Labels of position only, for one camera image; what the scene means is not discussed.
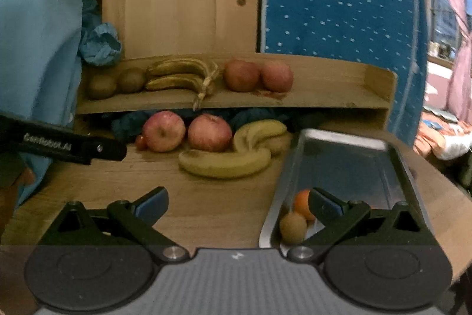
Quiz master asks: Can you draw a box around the blue dotted fabric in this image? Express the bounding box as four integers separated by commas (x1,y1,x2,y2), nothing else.
260,0,428,145

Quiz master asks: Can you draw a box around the plain orange mandarin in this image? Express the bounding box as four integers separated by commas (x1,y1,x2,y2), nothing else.
293,190,315,221

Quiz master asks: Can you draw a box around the shelf apple right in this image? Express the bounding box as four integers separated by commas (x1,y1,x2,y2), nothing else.
261,61,294,93

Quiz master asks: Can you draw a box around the red cherry tomato back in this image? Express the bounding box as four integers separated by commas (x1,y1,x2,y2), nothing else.
135,135,148,151

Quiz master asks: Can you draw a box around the long yellow banana front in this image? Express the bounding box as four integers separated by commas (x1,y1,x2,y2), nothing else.
178,148,271,179

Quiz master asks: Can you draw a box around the bed with orange bedding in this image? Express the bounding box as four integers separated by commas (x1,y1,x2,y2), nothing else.
413,107,471,161

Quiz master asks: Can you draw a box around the shelf apple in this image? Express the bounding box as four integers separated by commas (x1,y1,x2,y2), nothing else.
261,61,294,93
223,59,260,92

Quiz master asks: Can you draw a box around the shelf kiwi right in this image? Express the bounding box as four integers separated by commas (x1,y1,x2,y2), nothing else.
117,67,146,94

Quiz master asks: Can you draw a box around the metal baking tray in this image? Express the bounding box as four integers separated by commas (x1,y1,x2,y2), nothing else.
258,129,433,254

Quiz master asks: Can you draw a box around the shelf kiwi left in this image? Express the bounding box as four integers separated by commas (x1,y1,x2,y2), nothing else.
86,74,118,100

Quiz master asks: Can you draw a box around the light blue hanging shirt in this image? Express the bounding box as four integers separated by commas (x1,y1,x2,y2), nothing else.
0,0,91,207

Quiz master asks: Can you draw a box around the red apple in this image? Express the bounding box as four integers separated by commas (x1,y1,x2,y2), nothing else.
142,110,186,153
187,113,233,152

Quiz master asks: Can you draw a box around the curved yellow banana back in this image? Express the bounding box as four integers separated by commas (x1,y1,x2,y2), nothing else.
232,119,287,153

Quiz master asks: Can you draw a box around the crumpled blue cloth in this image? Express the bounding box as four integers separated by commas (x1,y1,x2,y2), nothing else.
78,14,122,66

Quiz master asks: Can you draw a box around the wooden desk shelf riser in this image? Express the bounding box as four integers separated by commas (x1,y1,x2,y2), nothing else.
77,53,397,129

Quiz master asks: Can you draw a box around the shelf kiwi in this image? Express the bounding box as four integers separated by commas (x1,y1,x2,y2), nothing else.
117,67,146,94
86,74,118,100

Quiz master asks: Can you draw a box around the shelf apple left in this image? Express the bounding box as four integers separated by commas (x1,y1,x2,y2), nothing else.
223,59,260,92

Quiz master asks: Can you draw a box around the person left hand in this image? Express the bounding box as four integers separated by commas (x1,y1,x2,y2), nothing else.
0,168,35,235

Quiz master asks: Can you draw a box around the pink curtain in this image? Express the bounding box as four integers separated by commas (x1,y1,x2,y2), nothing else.
430,0,471,122

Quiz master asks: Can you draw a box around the barred window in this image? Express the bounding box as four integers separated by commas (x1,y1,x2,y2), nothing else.
426,0,471,69

